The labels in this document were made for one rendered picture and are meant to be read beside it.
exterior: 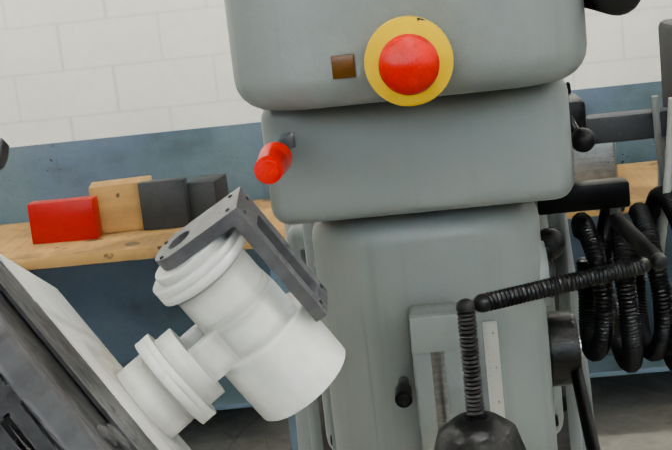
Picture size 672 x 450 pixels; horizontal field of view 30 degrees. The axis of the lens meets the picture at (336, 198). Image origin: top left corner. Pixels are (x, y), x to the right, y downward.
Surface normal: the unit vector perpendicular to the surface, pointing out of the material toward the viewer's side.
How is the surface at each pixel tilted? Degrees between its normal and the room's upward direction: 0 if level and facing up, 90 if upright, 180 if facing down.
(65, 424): 68
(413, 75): 95
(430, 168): 90
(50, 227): 90
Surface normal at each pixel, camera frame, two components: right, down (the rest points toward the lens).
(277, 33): -0.33, 0.21
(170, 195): -0.11, 0.20
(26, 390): -0.13, -0.18
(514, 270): 0.43, 0.12
